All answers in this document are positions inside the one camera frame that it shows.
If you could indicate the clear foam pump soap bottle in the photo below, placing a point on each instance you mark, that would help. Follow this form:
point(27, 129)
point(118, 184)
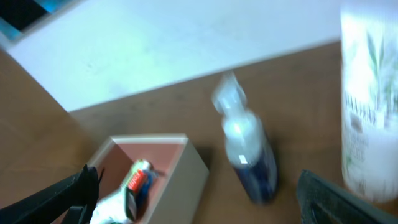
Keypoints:
point(246, 144)

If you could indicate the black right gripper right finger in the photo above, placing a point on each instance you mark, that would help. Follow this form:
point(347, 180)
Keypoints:
point(321, 201)

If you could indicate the green Dettol soap pack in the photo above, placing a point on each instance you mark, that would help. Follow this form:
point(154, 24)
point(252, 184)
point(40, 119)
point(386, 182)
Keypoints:
point(118, 207)

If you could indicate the white box with red interior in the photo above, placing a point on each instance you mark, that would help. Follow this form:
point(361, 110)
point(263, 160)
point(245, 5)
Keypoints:
point(177, 191)

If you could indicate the Colgate toothpaste tube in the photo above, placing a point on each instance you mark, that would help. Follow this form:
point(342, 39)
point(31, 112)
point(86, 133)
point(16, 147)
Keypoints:
point(137, 176)

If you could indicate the white Pantene tube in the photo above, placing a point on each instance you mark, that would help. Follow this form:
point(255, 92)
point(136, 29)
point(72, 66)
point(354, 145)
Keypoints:
point(369, 98)

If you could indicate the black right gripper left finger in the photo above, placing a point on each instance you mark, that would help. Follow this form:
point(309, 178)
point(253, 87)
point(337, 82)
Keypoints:
point(75, 197)

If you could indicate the blue disposable razor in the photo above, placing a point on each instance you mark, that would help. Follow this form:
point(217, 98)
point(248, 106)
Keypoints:
point(150, 177)

